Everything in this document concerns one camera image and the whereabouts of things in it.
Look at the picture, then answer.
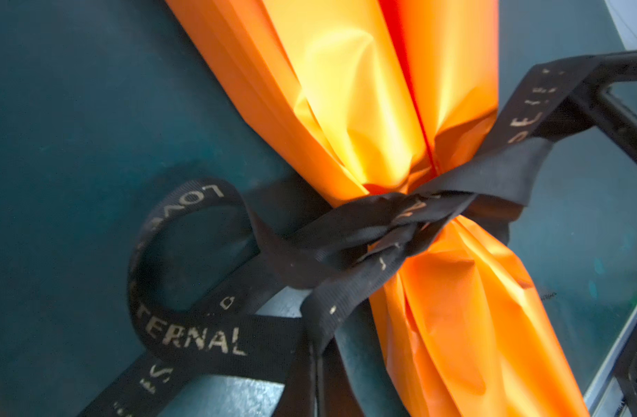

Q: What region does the black printed ribbon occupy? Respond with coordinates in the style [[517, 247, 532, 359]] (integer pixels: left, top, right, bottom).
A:
[[84, 59, 577, 416]]

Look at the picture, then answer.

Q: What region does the green table mat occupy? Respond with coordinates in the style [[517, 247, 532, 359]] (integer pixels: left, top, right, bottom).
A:
[[0, 1, 637, 416]]

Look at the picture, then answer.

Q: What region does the orange wrapping paper sheet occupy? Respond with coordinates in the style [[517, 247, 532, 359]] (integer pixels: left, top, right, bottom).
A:
[[169, 1, 588, 416]]

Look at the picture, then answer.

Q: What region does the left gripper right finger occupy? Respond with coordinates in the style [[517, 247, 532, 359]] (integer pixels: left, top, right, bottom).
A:
[[317, 341, 365, 417]]

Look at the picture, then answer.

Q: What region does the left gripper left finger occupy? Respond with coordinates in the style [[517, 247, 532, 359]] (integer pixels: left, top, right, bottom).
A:
[[273, 341, 316, 417]]

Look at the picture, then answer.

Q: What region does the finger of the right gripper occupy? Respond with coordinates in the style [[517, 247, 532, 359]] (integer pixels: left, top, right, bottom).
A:
[[537, 50, 637, 165]]

